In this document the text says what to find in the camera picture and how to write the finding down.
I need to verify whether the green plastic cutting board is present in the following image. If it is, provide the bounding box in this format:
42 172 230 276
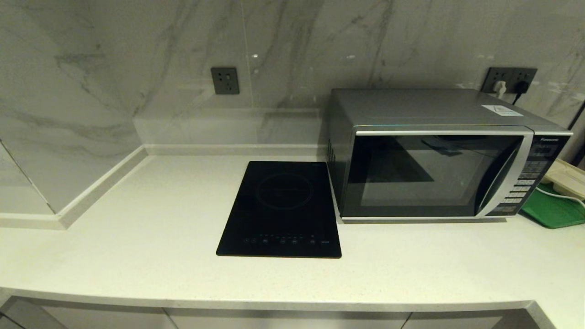
521 183 585 229

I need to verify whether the beige cabinet front panel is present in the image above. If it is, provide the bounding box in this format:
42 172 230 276
402 311 540 329

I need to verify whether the grey single wall socket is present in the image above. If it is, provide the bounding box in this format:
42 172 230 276
211 67 240 96

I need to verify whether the black glass induction cooktop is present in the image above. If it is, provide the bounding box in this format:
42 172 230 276
216 161 342 259

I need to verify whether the microwave door with dark glass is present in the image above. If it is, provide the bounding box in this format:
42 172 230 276
340 131 535 220

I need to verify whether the black power plug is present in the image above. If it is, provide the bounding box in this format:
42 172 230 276
512 81 530 105

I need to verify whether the silver microwave oven body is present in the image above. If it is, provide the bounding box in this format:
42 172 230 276
325 89 574 223

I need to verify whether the beige plastic power strip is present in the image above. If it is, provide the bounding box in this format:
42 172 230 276
544 159 585 201

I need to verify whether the grey double wall socket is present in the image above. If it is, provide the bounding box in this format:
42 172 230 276
482 67 538 94

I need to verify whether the white power cable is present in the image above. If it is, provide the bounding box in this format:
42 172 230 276
537 186 585 202

